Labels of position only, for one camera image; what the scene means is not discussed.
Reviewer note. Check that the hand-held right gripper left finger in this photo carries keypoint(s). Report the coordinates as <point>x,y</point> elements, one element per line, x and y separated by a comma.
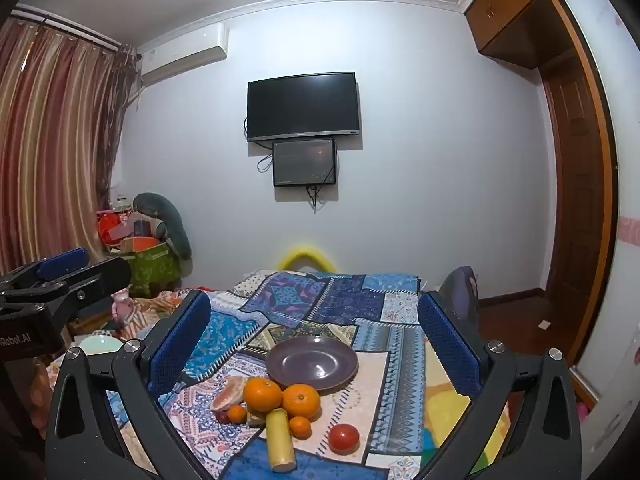
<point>180,345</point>

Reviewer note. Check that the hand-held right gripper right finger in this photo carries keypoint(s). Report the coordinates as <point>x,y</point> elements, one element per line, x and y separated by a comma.
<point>450,345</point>

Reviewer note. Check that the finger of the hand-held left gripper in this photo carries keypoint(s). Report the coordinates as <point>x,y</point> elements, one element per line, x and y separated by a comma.
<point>62,262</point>
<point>100,275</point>

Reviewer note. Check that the pale cut citrus half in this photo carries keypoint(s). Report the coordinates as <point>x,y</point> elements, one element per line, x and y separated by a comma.
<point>227,392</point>

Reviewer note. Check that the small red cherry tomato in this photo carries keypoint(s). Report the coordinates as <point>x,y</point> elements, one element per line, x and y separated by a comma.
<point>222,416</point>

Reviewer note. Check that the small orange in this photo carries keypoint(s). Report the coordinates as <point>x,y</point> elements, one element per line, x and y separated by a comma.
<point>237,414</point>
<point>300,427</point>

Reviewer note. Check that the large orange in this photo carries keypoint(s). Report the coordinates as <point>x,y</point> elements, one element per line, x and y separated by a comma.
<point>263,395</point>
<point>301,402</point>

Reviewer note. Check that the purple plate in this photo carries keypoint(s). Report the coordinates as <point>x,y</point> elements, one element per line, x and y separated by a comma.
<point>312,365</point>

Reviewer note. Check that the yellow cylindrical toy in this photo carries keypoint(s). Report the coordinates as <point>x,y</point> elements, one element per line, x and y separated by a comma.
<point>280,440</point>

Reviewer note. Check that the large red tomato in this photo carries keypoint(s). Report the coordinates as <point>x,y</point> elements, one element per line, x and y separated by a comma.
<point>343,438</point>

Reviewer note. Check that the pink plush toy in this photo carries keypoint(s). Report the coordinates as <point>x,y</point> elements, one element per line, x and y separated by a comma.
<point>121,306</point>

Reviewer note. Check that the pile of red orange boxes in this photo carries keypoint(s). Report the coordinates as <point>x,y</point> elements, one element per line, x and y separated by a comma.
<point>122,232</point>

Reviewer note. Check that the pink floral bedsheet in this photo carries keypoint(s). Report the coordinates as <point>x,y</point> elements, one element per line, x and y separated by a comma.
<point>150,305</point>

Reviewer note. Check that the mint green bowl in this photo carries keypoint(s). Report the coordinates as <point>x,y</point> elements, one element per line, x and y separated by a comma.
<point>100,345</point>

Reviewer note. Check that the yellow orange blanket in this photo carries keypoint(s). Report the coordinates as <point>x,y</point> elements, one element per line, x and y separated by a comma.
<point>440,420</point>

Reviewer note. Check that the striped pink curtain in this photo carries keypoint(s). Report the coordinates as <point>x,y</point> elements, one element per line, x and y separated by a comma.
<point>50,150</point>

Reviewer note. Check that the blue patchwork blanket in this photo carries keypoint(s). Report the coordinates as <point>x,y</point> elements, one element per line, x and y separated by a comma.
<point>340,300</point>

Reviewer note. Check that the pink cloth item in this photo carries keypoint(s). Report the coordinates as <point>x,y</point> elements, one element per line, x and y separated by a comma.
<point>583,410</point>

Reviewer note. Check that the white air conditioner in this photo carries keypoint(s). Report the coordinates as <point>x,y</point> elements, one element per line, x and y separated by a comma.
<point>182,57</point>

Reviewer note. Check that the white sliding wardrobe door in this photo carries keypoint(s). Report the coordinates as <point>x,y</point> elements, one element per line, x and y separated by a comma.
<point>620,160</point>

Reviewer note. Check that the wooden overhead cabinet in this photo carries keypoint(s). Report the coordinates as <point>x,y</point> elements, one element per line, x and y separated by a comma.
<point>520,15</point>

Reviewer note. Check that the small black wall monitor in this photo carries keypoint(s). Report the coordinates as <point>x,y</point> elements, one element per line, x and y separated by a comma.
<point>304,162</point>

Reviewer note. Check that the black wall television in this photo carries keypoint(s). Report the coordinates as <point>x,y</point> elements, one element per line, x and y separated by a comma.
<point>304,106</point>

